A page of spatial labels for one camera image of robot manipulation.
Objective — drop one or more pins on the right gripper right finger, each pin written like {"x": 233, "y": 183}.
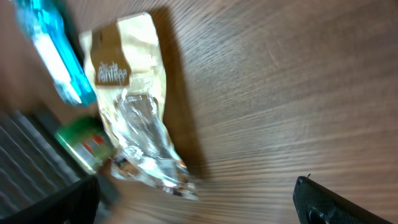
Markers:
{"x": 315, "y": 204}

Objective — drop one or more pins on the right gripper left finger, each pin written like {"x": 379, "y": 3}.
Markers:
{"x": 77, "y": 203}

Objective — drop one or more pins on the green lid spice jar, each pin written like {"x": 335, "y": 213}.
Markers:
{"x": 87, "y": 142}

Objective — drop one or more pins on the white brown snack pouch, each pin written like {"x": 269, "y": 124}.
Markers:
{"x": 124, "y": 66}

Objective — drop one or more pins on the blue mouthwash bottle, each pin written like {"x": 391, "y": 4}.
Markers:
{"x": 42, "y": 23}

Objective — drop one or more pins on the grey plastic mesh basket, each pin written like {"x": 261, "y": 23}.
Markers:
{"x": 34, "y": 165}

